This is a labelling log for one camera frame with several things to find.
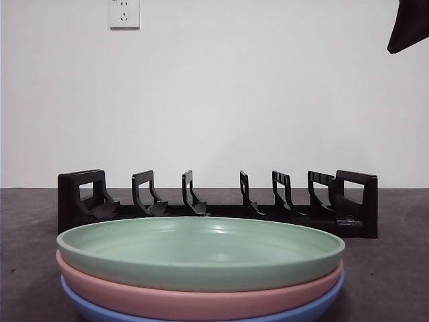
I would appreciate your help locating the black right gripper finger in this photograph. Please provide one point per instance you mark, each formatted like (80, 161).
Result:
(410, 23)

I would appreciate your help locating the blue round plate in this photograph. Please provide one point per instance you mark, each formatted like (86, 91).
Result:
(321, 305)

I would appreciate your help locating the green round plate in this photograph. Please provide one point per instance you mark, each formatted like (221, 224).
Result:
(167, 268)

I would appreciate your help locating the pink round plate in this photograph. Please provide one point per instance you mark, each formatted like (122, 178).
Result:
(167, 295)

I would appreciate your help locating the black plate rack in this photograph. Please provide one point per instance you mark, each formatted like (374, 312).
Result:
(368, 201)

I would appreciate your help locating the white wall socket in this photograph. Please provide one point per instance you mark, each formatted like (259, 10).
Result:
(124, 13)

